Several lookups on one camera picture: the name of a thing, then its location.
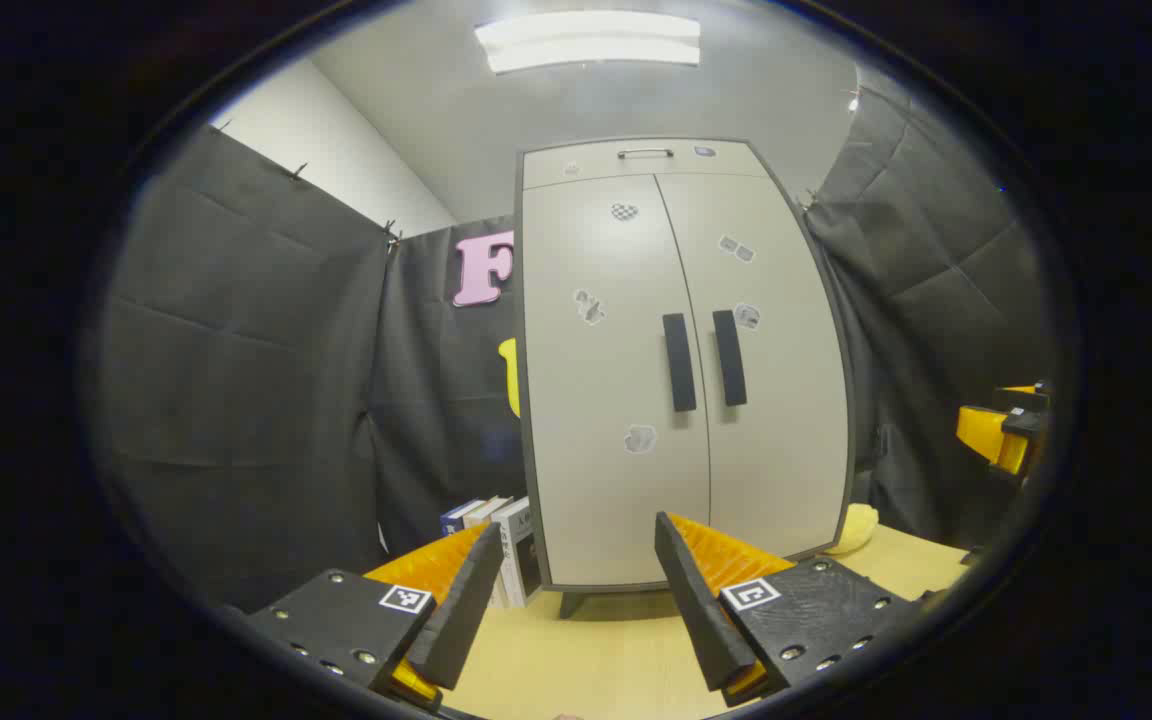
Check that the black backdrop cloth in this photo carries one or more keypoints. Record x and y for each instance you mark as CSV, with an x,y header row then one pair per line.
x,y
236,400

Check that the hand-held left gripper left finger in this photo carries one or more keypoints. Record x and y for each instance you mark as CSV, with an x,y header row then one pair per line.
x,y
461,610

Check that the ceiling light panel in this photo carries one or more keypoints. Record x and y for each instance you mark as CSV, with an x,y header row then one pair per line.
x,y
586,40

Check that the grey double-door shoe cabinet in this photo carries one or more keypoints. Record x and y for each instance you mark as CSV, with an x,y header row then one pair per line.
x,y
586,165

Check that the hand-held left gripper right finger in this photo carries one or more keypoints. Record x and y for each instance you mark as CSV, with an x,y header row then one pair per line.
x,y
701,610

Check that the thin white book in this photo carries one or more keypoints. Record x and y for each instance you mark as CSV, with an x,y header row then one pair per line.
x,y
488,512

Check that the grey shoe cabinet door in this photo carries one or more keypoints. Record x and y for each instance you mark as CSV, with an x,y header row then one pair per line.
x,y
596,380
786,400

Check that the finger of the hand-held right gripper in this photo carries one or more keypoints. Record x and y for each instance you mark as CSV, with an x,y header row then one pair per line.
x,y
984,432

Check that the blue book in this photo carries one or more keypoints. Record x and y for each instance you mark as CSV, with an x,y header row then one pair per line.
x,y
456,517

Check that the yellow plush toy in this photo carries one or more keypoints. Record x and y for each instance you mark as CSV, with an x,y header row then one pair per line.
x,y
854,528

